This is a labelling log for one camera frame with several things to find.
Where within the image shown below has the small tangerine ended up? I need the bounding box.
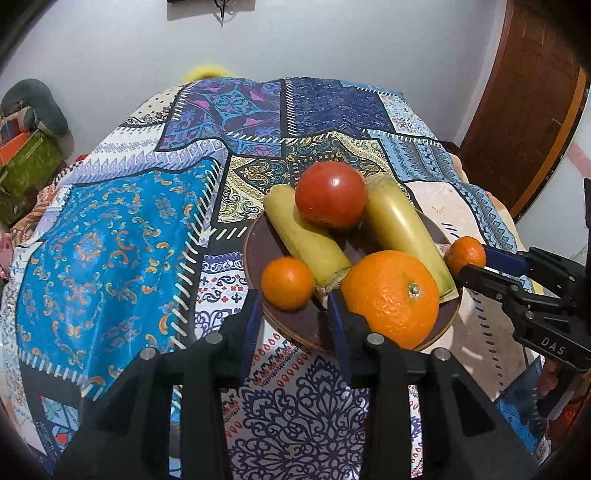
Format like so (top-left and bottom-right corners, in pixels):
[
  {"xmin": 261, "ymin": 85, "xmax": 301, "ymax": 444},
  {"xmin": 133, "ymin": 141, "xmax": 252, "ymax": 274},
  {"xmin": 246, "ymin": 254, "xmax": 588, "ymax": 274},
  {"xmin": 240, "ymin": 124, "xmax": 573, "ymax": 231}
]
[
  {"xmin": 444, "ymin": 236, "xmax": 488, "ymax": 281},
  {"xmin": 261, "ymin": 257, "xmax": 316, "ymax": 311}
]

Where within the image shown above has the patchwork printed blanket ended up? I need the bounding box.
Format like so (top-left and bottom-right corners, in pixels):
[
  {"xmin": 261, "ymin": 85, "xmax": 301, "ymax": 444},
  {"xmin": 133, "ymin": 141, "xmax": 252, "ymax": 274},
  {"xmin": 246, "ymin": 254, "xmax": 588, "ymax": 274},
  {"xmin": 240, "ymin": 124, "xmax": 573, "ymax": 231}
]
[{"xmin": 0, "ymin": 76, "xmax": 546, "ymax": 480}]

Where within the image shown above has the yellow-green banana piece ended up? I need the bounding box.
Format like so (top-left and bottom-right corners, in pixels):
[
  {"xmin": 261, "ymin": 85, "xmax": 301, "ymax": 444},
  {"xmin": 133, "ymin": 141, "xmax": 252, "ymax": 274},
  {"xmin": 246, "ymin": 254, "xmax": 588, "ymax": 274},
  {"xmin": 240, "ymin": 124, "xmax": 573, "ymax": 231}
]
[
  {"xmin": 365, "ymin": 173, "xmax": 459, "ymax": 303},
  {"xmin": 263, "ymin": 184, "xmax": 352, "ymax": 298}
]

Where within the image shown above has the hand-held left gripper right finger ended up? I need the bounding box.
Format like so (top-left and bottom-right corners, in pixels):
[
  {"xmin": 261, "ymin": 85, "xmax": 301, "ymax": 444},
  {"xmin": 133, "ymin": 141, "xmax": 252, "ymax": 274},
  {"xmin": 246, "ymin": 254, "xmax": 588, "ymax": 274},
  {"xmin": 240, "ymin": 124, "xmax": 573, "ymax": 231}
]
[{"xmin": 325, "ymin": 291, "xmax": 541, "ymax": 480}]

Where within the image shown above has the brown wooden door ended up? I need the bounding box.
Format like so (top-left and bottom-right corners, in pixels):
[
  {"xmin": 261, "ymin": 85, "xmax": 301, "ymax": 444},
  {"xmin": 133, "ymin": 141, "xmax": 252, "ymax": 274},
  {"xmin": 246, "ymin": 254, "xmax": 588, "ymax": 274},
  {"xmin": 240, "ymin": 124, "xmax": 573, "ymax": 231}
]
[{"xmin": 457, "ymin": 0, "xmax": 589, "ymax": 222}]

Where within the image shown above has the orange flat box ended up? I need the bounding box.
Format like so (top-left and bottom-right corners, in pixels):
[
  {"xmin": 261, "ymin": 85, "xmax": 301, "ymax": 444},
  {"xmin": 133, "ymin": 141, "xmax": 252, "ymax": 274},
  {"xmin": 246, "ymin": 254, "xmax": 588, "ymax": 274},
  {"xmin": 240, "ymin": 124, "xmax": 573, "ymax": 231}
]
[{"xmin": 0, "ymin": 131, "xmax": 34, "ymax": 164}]

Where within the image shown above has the brown round plate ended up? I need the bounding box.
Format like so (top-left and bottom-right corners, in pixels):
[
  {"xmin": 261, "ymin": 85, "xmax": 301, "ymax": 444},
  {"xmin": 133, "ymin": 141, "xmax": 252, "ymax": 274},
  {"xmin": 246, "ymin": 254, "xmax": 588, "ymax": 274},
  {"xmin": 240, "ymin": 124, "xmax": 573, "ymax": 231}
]
[{"xmin": 242, "ymin": 203, "xmax": 462, "ymax": 356}]

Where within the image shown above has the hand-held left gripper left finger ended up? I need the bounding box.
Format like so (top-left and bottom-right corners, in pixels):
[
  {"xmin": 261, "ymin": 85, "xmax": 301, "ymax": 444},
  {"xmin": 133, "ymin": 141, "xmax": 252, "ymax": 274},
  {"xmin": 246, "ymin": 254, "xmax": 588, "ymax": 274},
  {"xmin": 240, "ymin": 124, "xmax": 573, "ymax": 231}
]
[{"xmin": 58, "ymin": 288, "xmax": 264, "ymax": 480}]

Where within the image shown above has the red tomato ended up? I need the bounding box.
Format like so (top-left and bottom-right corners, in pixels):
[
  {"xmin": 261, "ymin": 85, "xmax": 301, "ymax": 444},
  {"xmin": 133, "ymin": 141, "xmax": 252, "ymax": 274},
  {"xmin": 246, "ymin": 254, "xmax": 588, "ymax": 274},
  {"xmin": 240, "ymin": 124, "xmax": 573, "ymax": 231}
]
[{"xmin": 295, "ymin": 161, "xmax": 368, "ymax": 230}]

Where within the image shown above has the green patterned box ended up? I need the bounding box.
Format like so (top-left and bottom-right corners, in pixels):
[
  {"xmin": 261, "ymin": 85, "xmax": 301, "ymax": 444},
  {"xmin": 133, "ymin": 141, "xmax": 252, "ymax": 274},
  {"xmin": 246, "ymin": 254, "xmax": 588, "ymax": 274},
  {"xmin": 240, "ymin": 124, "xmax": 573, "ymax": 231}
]
[{"xmin": 0, "ymin": 131, "xmax": 65, "ymax": 213}]

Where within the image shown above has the large orange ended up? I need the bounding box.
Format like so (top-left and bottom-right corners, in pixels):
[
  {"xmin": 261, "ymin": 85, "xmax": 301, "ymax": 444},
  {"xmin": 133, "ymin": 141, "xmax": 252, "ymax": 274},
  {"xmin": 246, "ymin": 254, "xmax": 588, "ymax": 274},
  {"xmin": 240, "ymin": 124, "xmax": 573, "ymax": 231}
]
[{"xmin": 340, "ymin": 250, "xmax": 440, "ymax": 350}]

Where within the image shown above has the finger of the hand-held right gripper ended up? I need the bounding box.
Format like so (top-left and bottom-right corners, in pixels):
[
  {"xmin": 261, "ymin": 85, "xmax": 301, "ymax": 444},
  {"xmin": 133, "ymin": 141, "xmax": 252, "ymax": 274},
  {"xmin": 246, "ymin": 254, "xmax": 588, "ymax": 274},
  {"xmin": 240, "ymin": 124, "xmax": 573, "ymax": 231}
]
[
  {"xmin": 456, "ymin": 263, "xmax": 533, "ymax": 320},
  {"xmin": 484, "ymin": 246, "xmax": 581, "ymax": 302}
]

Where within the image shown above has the grey plush toy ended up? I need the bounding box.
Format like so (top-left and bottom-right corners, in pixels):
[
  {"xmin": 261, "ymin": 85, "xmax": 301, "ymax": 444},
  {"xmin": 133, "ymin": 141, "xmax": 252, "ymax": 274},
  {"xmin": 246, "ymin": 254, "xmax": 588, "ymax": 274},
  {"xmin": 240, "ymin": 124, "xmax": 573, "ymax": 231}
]
[{"xmin": 0, "ymin": 78, "xmax": 70, "ymax": 137}]

